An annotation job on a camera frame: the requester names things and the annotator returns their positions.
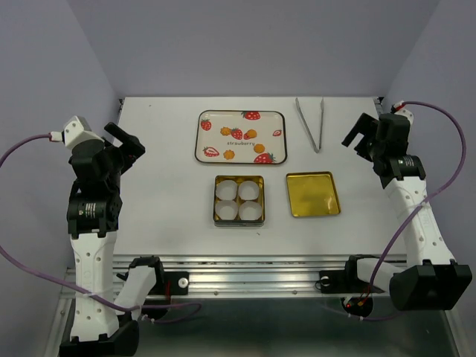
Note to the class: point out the strawberry pattern tray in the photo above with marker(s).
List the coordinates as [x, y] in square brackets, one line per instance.
[271, 133]

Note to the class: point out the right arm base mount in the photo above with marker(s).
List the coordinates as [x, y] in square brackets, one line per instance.
[355, 295]

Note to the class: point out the paper cup back left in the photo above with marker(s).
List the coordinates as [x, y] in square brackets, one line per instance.
[226, 190]

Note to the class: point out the paper cup front right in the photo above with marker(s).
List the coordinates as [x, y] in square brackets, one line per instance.
[250, 211]

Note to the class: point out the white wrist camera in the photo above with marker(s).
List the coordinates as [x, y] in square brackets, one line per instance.
[399, 109]
[74, 132]

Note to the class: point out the paper cup back right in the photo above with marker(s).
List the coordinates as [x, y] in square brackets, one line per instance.
[248, 190]

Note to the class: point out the metal tongs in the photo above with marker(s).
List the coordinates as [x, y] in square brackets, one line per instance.
[312, 119]

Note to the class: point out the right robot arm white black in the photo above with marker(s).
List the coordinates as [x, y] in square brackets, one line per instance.
[432, 280]

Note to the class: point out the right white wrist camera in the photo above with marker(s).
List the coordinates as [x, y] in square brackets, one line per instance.
[399, 109]

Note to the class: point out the aluminium mounting rail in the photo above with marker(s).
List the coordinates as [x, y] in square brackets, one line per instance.
[240, 277]

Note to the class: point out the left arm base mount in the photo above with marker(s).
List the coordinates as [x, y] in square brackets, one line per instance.
[174, 283]

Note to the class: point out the square cookie tin base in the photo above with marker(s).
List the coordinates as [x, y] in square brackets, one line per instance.
[238, 222]

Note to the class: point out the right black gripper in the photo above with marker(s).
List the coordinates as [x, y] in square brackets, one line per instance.
[365, 124]

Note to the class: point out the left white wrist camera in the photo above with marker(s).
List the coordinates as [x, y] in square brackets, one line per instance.
[74, 132]

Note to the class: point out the paper cup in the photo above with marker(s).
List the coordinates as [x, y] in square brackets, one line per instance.
[248, 190]
[226, 190]
[250, 211]
[226, 209]

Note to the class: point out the paper cup front left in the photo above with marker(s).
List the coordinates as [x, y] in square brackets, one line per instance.
[226, 209]

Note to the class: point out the gold tin lid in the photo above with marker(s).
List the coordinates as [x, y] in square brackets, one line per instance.
[312, 194]

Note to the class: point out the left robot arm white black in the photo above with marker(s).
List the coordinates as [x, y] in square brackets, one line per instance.
[104, 324]

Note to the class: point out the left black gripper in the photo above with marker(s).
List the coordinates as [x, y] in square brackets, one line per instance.
[130, 150]

